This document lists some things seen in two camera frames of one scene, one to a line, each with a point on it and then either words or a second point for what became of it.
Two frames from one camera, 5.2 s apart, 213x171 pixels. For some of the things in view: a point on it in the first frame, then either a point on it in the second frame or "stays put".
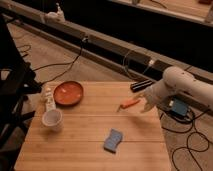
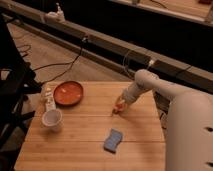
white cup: (52, 119) stays put
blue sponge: (113, 140) stays put
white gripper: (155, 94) to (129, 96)
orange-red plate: (68, 93) stays put
